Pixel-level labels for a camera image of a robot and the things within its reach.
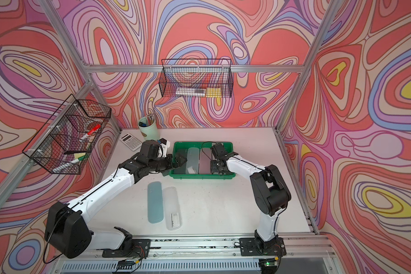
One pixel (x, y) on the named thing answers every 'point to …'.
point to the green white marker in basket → (67, 165)
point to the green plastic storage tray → (184, 145)
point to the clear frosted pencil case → (192, 166)
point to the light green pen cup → (148, 125)
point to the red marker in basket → (91, 132)
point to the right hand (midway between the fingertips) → (220, 171)
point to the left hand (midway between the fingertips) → (182, 161)
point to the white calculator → (131, 141)
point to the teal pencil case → (154, 202)
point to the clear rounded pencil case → (172, 208)
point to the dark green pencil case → (181, 169)
